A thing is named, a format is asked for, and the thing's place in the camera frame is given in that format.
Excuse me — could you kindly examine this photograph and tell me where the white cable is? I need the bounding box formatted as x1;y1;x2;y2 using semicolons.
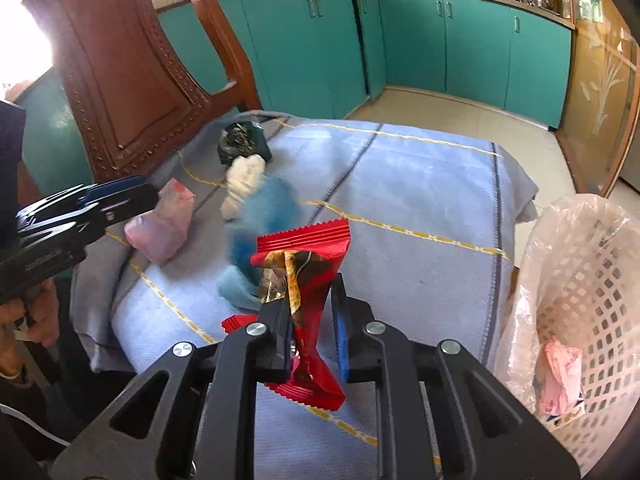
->
0;402;71;448

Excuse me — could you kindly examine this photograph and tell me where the carved wooden chair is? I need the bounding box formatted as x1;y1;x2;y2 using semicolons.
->
22;0;261;183

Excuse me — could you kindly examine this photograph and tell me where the cream snack packet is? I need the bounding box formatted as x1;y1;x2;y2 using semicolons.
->
220;155;266;221

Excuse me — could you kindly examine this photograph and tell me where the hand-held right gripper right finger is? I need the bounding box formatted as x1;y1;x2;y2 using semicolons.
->
330;274;581;480

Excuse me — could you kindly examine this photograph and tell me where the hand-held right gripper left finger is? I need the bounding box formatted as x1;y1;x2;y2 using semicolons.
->
52;295;296;480

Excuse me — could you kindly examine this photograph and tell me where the pink tissue pack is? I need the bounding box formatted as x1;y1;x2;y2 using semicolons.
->
124;178;196;265

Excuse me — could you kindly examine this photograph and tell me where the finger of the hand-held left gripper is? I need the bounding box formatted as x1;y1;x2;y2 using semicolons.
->
15;183;160;253
17;176;149;216

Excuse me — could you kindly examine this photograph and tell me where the person's left hand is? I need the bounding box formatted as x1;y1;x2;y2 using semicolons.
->
0;280;62;348

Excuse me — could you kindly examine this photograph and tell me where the blue checked blanket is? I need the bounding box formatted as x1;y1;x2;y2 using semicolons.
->
70;110;538;480

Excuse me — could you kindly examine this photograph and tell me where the blue paper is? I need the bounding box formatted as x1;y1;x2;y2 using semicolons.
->
217;177;301;308

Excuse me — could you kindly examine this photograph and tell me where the person's left forearm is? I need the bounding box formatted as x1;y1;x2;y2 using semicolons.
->
0;322;30;386

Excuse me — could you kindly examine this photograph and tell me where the white plastic waste basket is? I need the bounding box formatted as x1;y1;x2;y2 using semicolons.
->
495;194;640;441

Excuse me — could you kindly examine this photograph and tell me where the red snack wrapper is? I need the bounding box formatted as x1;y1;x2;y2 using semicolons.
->
222;220;353;408

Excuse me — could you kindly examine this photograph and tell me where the etched glass sliding door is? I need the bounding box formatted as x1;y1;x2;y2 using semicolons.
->
555;0;640;198

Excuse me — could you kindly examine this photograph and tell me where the pink paper wrapper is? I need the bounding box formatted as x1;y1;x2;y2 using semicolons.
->
537;337;584;417

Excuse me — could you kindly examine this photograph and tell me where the white plastic mesh basket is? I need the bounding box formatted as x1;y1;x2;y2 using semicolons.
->
500;195;640;468

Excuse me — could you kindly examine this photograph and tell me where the dark green snack packet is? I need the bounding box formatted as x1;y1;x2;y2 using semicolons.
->
216;121;273;166

